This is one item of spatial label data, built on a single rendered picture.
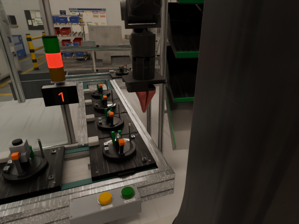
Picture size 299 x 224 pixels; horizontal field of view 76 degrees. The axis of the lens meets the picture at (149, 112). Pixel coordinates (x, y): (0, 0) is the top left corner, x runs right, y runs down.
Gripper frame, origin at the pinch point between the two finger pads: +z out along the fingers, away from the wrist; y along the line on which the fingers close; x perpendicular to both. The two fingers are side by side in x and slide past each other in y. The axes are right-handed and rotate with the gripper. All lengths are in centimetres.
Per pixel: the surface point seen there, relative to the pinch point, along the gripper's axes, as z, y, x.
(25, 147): 17.3, 36.9, -17.3
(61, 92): 2.8, 23.7, -28.1
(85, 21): 4, -14, -1080
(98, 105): 27, 9, -67
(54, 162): 27.4, 30.0, -19.0
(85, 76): 34, 16, -164
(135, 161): 27.0, 0.2, -10.0
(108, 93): 28, 1, -88
